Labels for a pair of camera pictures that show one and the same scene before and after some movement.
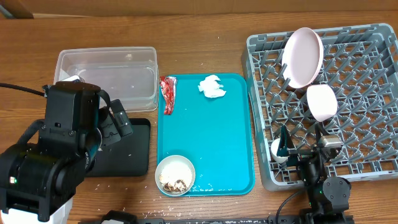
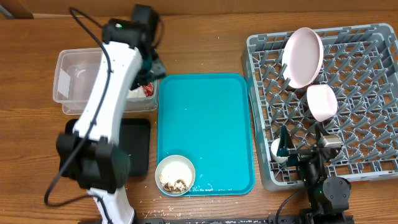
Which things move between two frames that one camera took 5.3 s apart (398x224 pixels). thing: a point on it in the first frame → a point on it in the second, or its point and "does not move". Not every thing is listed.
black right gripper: [285, 144] does not move
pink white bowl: [322, 101] does not move
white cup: [274, 152] does not move
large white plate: [302, 56] does not move
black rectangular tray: [127, 157] does not move
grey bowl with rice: [175, 175] does not move
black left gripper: [111, 132] → [159, 73]
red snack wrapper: [168, 85] → [148, 89]
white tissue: [210, 88] → [138, 92]
